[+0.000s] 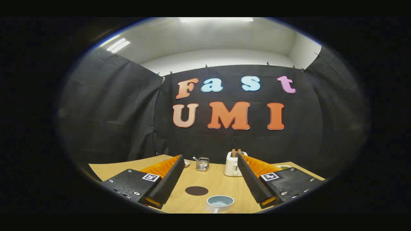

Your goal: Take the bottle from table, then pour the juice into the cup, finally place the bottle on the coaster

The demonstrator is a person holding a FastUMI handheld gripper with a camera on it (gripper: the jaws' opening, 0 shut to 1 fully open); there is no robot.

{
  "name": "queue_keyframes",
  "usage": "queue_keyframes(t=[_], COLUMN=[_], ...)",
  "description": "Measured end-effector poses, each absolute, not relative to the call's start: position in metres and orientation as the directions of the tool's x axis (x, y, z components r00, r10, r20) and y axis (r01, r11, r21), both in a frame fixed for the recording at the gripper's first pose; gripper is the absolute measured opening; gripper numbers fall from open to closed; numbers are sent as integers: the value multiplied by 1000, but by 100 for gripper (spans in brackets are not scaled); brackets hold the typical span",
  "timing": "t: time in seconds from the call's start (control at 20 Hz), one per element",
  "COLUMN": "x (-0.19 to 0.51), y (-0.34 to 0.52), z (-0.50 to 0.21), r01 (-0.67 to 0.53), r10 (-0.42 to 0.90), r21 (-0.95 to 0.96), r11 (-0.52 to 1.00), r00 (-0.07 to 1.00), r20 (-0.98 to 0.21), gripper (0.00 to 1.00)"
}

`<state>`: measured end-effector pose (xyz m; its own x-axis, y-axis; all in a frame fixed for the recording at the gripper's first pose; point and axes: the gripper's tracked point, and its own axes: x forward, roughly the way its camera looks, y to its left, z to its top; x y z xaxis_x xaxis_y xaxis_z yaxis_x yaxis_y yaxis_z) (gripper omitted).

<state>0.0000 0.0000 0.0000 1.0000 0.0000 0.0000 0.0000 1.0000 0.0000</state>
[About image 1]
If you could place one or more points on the white divided tray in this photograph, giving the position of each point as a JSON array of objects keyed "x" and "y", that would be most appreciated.
[{"x": 284, "y": 167}]

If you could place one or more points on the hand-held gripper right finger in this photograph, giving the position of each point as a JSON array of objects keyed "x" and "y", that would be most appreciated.
[{"x": 252, "y": 179}]

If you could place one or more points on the white oval plate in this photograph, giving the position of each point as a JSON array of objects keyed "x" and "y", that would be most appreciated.
[{"x": 187, "y": 163}]

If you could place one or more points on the white toaster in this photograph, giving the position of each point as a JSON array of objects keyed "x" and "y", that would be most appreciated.
[{"x": 230, "y": 166}]

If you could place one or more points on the wide ceiling light panel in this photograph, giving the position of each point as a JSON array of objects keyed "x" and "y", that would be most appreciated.
[{"x": 216, "y": 19}]

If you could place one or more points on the dark round coaster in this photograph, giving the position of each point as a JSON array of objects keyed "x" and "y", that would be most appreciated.
[{"x": 196, "y": 191}]

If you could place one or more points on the wooden table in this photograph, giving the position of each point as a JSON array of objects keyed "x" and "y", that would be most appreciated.
[{"x": 212, "y": 179}]

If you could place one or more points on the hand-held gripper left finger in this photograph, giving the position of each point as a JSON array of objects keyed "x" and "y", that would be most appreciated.
[{"x": 170, "y": 179}]

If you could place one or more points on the white cup blue inside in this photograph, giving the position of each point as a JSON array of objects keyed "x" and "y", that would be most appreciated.
[{"x": 220, "y": 202}]

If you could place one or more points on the striped ceiling light panel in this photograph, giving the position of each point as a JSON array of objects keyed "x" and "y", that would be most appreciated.
[{"x": 118, "y": 45}]

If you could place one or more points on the black backdrop cloth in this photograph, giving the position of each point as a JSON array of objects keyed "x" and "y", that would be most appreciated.
[{"x": 224, "y": 141}]

